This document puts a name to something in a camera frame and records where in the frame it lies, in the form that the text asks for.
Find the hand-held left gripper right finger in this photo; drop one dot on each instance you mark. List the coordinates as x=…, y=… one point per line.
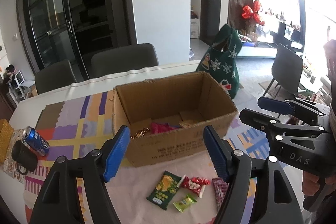
x=216, y=153

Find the blue soda can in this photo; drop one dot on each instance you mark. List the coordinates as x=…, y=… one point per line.
x=36, y=141

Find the dark interior door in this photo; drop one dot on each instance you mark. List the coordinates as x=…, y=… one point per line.
x=210, y=3

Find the pink snack packet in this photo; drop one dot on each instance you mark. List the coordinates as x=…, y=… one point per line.
x=162, y=127

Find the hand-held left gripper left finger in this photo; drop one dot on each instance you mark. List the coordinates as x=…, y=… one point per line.
x=116, y=153

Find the maroon striped snack packet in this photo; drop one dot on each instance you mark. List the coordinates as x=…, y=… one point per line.
x=219, y=191

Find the white storage shelf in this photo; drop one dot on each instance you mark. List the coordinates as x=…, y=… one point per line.
x=194, y=28

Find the gold candy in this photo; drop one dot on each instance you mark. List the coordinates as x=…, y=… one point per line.
x=140, y=133

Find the black sliding glass door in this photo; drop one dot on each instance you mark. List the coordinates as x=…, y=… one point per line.
x=65, y=11

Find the colourful patterned table mat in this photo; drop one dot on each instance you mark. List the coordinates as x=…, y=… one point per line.
x=78, y=134

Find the yellow rectangular box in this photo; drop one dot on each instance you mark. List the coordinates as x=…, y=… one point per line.
x=5, y=140

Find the black mug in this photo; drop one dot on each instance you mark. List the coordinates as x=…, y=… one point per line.
x=25, y=158

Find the green snowflake tote bag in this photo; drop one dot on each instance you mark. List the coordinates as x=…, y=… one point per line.
x=223, y=64

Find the small patterned placemat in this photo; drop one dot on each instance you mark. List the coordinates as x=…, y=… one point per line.
x=8, y=170

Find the person's right hand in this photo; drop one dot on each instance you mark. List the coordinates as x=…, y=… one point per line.
x=309, y=184

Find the grey dining chair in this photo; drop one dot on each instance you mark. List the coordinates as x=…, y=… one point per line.
x=55, y=77
x=286, y=69
x=126, y=58

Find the red foil balloons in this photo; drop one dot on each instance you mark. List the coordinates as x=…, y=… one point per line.
x=252, y=11

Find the light green candy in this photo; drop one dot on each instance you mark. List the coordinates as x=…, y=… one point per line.
x=185, y=203

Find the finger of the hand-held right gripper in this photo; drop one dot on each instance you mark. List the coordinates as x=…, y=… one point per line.
x=273, y=104
x=256, y=119

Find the red candy packet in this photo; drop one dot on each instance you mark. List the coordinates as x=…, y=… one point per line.
x=194, y=183

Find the cardboard box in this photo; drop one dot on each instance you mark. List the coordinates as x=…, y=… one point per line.
x=162, y=98

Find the dark green snack packet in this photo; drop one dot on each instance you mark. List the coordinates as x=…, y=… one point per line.
x=164, y=188

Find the white low cabinet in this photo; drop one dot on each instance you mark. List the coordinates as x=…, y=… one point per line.
x=257, y=49

